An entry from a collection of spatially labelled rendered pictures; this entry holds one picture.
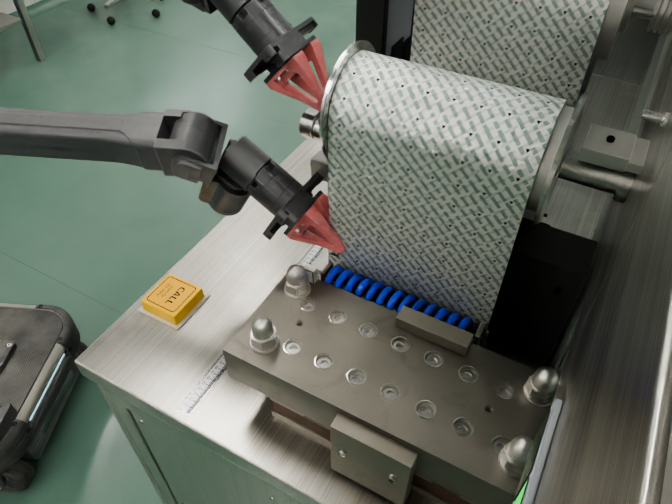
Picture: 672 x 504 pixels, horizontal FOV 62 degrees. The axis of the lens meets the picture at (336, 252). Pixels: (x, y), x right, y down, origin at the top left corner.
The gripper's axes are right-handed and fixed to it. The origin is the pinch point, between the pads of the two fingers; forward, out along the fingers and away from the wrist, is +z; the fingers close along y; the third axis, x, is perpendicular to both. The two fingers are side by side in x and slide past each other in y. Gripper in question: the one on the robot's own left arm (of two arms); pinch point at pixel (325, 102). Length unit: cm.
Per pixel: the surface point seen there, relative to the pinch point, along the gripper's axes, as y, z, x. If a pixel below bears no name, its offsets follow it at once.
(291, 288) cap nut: 15.6, 15.2, -11.5
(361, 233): 7.3, 15.6, -3.1
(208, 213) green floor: -78, 1, -163
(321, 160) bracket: -0.3, 5.6, -7.8
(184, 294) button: 16.5, 7.8, -34.4
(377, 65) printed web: 2.1, 0.8, 11.3
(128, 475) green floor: 25, 42, -128
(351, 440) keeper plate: 28.9, 29.7, -3.2
